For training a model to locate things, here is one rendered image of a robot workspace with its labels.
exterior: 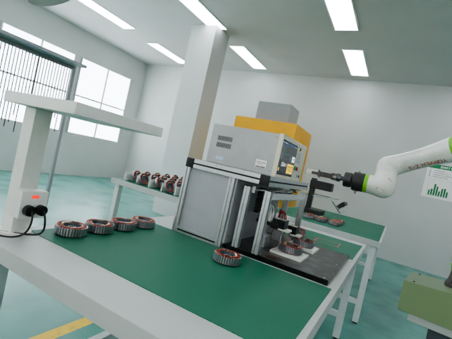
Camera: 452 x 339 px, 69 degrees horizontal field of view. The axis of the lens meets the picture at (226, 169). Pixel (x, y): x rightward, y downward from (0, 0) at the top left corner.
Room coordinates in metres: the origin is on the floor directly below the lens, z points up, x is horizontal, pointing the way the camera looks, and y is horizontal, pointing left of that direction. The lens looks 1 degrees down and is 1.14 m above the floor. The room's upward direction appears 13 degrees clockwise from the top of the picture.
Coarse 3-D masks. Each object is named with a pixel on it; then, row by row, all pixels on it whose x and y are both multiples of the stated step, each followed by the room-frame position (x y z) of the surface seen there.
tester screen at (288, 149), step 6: (288, 144) 1.61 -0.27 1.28; (282, 150) 1.56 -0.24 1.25; (288, 150) 1.63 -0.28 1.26; (294, 150) 1.71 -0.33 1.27; (282, 156) 1.57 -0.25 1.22; (288, 156) 1.65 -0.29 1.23; (294, 156) 1.73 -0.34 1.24; (288, 162) 1.67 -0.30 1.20; (294, 162) 1.76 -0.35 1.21; (288, 174) 1.71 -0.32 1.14
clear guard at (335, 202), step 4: (288, 188) 1.77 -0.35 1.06; (304, 192) 1.73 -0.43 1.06; (308, 192) 1.84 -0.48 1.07; (320, 196) 1.68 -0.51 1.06; (324, 196) 1.78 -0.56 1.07; (332, 200) 1.66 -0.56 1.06; (336, 200) 1.77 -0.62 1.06; (336, 204) 1.69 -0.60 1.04; (336, 208) 1.64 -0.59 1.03; (340, 208) 1.73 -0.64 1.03; (340, 212) 1.65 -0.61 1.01; (344, 212) 1.78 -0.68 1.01
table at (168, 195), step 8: (136, 176) 3.13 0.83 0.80; (144, 176) 3.04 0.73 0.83; (152, 176) 3.13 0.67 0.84; (160, 176) 3.27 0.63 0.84; (168, 176) 3.59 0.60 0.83; (176, 176) 3.72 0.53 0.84; (120, 184) 3.05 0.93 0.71; (128, 184) 3.00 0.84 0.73; (136, 184) 2.97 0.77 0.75; (144, 184) 3.00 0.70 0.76; (160, 184) 3.00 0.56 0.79; (168, 184) 2.89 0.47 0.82; (176, 184) 2.97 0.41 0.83; (120, 192) 3.14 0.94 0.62; (144, 192) 2.91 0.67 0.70; (152, 192) 2.87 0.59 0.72; (160, 192) 2.83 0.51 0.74; (168, 192) 2.86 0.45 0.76; (112, 200) 3.12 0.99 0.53; (168, 200) 2.78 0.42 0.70; (176, 200) 2.74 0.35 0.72; (112, 208) 3.11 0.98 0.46; (112, 216) 3.11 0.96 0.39
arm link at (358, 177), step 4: (356, 172) 1.62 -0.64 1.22; (360, 172) 1.63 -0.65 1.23; (352, 176) 1.61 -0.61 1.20; (356, 176) 1.60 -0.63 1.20; (360, 176) 1.59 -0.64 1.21; (364, 176) 1.59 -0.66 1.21; (352, 180) 1.60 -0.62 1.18; (356, 180) 1.59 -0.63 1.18; (360, 180) 1.59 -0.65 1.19; (352, 184) 1.60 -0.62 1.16; (356, 184) 1.59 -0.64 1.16; (360, 184) 1.58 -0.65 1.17; (352, 188) 1.62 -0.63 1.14; (356, 188) 1.60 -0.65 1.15; (360, 188) 1.59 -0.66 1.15
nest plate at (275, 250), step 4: (272, 248) 1.54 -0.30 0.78; (276, 248) 1.56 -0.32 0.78; (272, 252) 1.50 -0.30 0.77; (276, 252) 1.50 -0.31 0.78; (280, 252) 1.50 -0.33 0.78; (284, 252) 1.51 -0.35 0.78; (284, 256) 1.48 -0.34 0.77; (288, 256) 1.47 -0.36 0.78; (292, 256) 1.47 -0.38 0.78; (296, 256) 1.48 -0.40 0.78; (300, 256) 1.50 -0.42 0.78; (304, 256) 1.52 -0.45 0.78; (308, 256) 1.57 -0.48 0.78; (296, 260) 1.45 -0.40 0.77; (300, 260) 1.44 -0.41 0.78
